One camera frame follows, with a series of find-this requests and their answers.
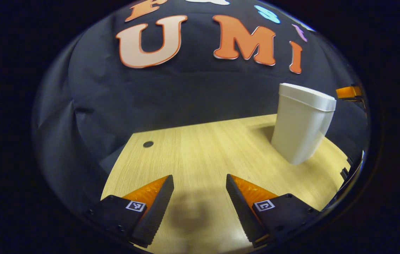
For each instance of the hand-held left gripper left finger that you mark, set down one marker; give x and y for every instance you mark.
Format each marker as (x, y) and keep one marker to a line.
(154, 211)

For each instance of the wooden desktop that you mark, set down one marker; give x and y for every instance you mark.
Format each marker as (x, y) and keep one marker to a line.
(203, 158)

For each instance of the black backdrop cloth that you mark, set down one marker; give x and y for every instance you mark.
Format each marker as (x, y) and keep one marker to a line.
(185, 95)

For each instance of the round black desktop grommet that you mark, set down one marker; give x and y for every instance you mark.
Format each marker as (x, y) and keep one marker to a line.
(148, 144)

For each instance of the white desktop garbage bin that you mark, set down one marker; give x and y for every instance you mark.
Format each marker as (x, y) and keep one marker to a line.
(298, 127)

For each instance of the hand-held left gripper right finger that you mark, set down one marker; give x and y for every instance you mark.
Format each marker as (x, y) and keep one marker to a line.
(242, 211)

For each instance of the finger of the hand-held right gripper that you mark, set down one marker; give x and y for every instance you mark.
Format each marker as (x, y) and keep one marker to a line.
(348, 92)

